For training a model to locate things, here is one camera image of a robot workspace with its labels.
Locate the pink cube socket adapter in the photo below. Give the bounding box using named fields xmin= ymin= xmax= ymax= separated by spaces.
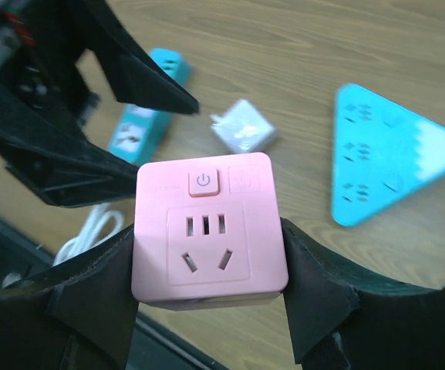
xmin=131 ymin=153 xmax=288 ymax=311

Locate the white cube adapter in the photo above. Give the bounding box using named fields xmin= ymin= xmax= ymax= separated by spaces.
xmin=210 ymin=99 xmax=277 ymax=154

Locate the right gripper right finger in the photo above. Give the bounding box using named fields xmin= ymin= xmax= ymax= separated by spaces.
xmin=281 ymin=220 xmax=445 ymax=369

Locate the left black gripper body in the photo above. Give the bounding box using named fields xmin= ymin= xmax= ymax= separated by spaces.
xmin=0 ymin=1 xmax=99 ymax=123

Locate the white coiled cord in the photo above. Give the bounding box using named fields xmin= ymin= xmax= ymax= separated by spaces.
xmin=52 ymin=203 xmax=126 ymax=267

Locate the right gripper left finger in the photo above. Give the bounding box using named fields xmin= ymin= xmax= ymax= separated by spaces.
xmin=0 ymin=227 xmax=138 ymax=369

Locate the teal triangular power strip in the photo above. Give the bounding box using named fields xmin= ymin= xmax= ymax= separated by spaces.
xmin=331 ymin=83 xmax=445 ymax=227

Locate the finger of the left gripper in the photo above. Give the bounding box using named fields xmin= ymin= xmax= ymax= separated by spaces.
xmin=83 ymin=1 xmax=200 ymax=115
xmin=0 ymin=83 xmax=137 ymax=208

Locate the teal rectangular power strip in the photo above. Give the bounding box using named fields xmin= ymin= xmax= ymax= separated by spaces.
xmin=108 ymin=48 xmax=191 ymax=167

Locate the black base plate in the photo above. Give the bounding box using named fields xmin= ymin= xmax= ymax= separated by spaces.
xmin=0 ymin=220 xmax=221 ymax=369

